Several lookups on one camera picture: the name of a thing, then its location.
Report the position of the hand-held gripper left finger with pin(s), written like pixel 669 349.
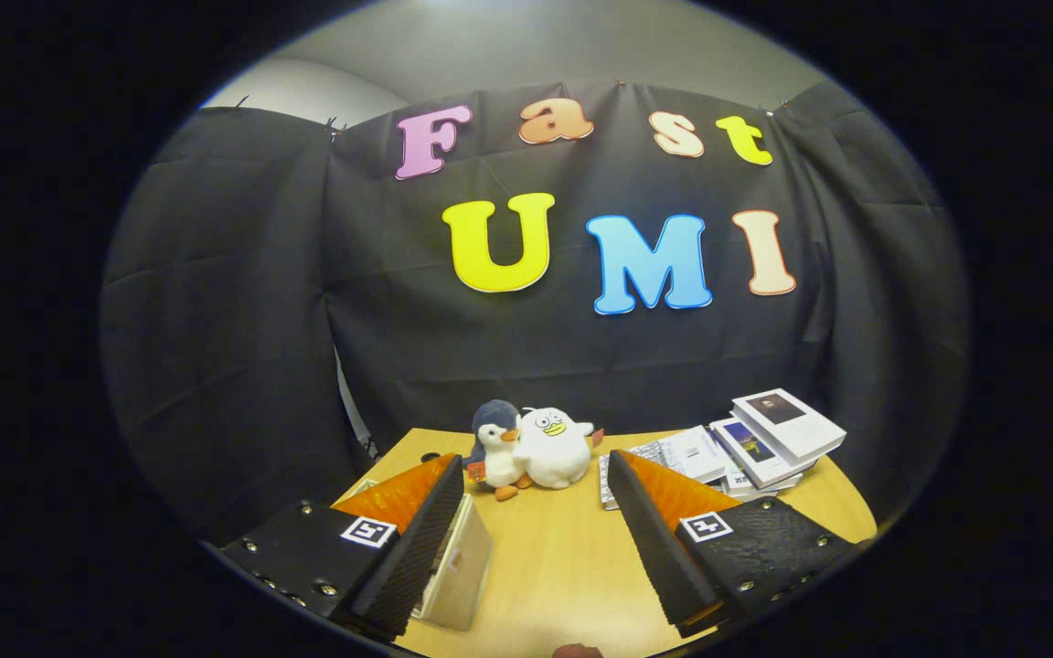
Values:
pixel 417 548

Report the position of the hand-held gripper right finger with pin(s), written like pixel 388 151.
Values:
pixel 650 548

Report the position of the beige fabric storage box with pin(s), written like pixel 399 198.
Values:
pixel 458 571

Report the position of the patterned cover book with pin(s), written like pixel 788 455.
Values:
pixel 686 452

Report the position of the dark grey book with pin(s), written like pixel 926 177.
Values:
pixel 746 494

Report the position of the white thin book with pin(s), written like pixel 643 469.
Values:
pixel 739 482

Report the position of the grey penguin plush toy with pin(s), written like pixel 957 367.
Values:
pixel 494 452

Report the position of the white duck plush toy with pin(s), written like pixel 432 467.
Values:
pixel 554 448

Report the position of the white book dark photo cover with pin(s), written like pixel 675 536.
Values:
pixel 792 422

